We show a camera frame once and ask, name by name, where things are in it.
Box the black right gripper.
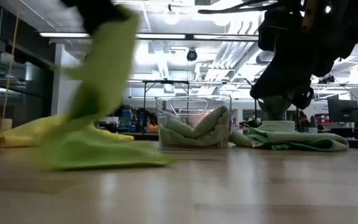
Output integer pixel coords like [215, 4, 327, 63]
[252, 9, 354, 110]

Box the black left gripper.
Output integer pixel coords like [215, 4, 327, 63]
[61, 0, 131, 34]

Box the lime green microfiber towel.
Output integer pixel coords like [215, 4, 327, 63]
[39, 6, 175, 171]

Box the clear plastic bin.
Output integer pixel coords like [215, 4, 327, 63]
[155, 95, 232, 149]

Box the yellow microfiber towel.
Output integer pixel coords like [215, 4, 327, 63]
[0, 114, 135, 149]

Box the potted succulent white pot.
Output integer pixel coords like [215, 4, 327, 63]
[258, 95, 296, 130]

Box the long ceiling light strip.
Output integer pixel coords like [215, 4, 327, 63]
[193, 34, 259, 41]
[135, 33, 186, 40]
[39, 32, 90, 39]

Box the person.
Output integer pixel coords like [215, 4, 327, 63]
[296, 111, 310, 133]

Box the black computer monitor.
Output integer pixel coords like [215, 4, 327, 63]
[327, 98, 358, 124]

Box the black metal rack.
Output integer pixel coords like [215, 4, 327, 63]
[141, 80, 191, 133]

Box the white cup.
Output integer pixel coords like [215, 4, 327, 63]
[0, 118, 13, 133]

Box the white ring ceiling lamp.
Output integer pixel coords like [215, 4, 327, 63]
[163, 9, 180, 26]

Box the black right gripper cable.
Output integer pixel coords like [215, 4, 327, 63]
[197, 0, 279, 15]

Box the black aluminium frame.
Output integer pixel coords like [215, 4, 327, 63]
[134, 132, 358, 149]

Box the yellow extension cable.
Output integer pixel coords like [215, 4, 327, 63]
[0, 0, 21, 119]

